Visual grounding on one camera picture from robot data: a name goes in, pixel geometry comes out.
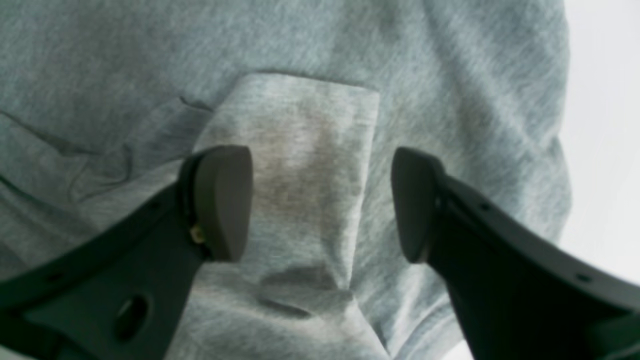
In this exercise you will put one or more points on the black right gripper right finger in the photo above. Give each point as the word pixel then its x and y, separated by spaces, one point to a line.
pixel 515 295

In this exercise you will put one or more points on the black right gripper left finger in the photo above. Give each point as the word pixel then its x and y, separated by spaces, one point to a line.
pixel 121 296

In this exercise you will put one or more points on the grey T-shirt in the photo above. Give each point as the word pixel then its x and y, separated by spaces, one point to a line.
pixel 101 101

